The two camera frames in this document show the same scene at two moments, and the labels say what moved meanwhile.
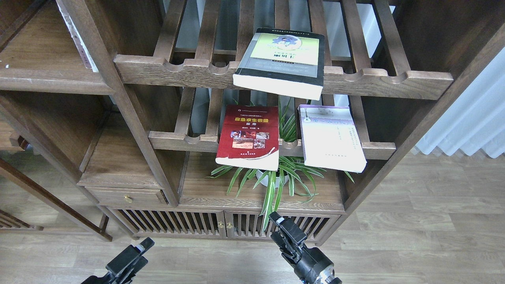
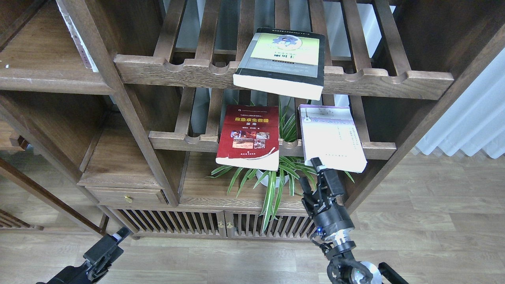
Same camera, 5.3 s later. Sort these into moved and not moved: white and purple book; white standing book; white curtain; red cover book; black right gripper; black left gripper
Moved: black right gripper; black left gripper
Not moved: white and purple book; white standing book; red cover book; white curtain
